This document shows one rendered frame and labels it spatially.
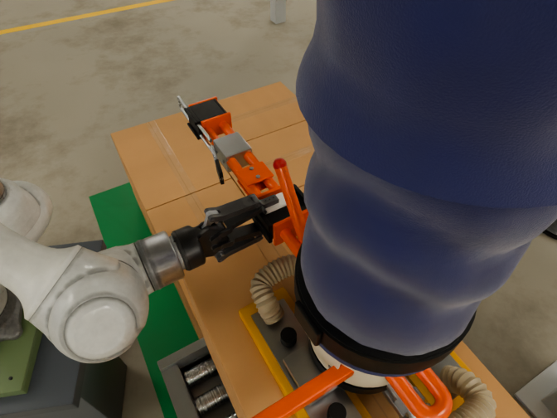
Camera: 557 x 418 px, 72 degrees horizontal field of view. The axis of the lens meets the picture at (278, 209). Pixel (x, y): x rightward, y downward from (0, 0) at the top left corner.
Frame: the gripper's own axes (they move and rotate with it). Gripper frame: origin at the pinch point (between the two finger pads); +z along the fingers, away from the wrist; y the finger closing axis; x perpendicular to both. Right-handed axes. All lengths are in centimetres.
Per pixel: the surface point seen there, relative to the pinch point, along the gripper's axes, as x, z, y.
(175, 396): 0, -33, 61
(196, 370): -6, -25, 66
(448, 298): 35.9, -4.7, -26.9
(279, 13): -315, 184, 110
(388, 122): 30, -10, -43
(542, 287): 23, 144, 120
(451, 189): 34, -9, -40
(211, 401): 5, -25, 66
